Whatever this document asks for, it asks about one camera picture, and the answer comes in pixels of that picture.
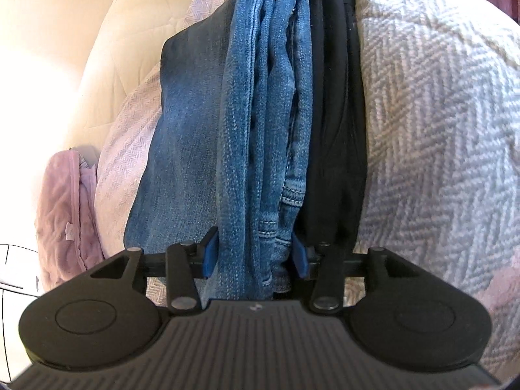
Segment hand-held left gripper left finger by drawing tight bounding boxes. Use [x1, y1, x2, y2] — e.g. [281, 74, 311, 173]
[88, 227, 220, 316]

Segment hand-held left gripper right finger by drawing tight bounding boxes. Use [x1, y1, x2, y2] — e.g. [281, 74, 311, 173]
[292, 233, 422, 313]

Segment blue denim jeans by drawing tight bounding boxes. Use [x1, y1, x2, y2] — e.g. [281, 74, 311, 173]
[124, 0, 314, 300]

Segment black pants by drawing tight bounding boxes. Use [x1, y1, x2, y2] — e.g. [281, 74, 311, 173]
[284, 0, 369, 294]

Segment pink quilted cushion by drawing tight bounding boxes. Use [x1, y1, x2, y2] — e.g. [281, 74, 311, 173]
[34, 150, 107, 290]

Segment white herringbone blanket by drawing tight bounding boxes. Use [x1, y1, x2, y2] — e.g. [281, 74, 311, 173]
[93, 0, 520, 374]

